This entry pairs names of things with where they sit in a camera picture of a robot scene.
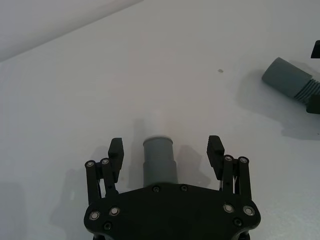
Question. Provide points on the grey threaded plastic pipe fitting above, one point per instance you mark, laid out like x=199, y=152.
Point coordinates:
x=287, y=77

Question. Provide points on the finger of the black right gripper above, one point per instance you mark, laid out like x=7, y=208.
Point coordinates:
x=316, y=50
x=313, y=105

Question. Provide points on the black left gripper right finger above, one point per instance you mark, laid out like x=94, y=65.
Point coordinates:
x=214, y=157

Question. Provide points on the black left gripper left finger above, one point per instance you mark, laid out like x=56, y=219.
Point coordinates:
x=115, y=160

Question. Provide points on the short grey plastic pipe fitting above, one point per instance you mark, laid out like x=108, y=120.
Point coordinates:
x=160, y=162

